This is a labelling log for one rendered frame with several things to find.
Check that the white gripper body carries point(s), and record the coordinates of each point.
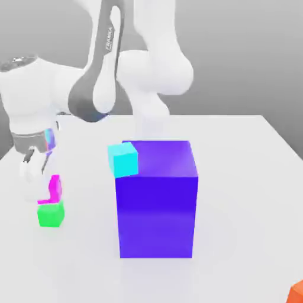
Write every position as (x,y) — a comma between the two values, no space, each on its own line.
(35,187)

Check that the small green cube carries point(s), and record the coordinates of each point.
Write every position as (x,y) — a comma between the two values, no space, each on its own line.
(50,215)

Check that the small magenta cube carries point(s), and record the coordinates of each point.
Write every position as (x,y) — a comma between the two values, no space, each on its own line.
(55,189)

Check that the large purple box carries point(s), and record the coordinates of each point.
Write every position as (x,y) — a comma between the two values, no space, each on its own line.
(156,213)

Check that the small cyan cube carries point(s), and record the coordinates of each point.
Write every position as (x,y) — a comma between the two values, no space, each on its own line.
(125,163)

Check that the large orange box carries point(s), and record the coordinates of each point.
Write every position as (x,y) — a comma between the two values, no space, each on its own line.
(296,293)

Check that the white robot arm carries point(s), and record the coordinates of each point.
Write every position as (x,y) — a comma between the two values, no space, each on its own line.
(151,71)

